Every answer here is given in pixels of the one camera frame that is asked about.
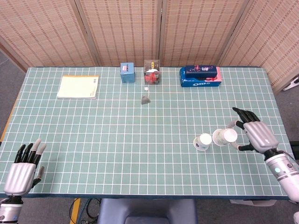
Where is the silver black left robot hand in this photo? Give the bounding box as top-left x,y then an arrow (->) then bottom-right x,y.
4,138 -> 47,199

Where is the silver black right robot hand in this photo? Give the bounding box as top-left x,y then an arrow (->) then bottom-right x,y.
226,107 -> 279,154

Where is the white floral paper cup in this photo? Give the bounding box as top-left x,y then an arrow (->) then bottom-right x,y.
193,133 -> 213,152
212,127 -> 238,147

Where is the green grid tablecloth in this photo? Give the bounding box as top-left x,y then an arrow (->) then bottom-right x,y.
0,66 -> 294,199

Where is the white screen foot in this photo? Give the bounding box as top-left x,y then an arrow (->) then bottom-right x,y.
282,76 -> 299,92

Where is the blue Oreo cookie box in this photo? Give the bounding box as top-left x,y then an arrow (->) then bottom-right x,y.
179,66 -> 222,88

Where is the dark blue long box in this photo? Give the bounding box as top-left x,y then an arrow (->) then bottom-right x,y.
184,65 -> 218,79

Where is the woven bamboo screen panel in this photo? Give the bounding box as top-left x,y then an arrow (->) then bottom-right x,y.
74,0 -> 163,68
160,0 -> 254,68
0,0 -> 99,71
218,0 -> 299,94

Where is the cream paper notebook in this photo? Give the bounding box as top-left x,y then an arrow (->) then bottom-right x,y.
57,75 -> 100,99

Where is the grey pyramid tea bag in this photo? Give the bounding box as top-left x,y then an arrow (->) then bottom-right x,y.
141,86 -> 152,105

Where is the clear box with red contents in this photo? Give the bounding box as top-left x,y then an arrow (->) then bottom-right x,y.
143,59 -> 161,86

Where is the blue padded chair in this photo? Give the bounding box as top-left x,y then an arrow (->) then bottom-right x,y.
96,198 -> 198,224

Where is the light blue cardboard box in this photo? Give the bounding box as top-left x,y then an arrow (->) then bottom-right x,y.
120,62 -> 136,84

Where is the black cable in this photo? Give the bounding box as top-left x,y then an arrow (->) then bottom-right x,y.
85,198 -> 100,220

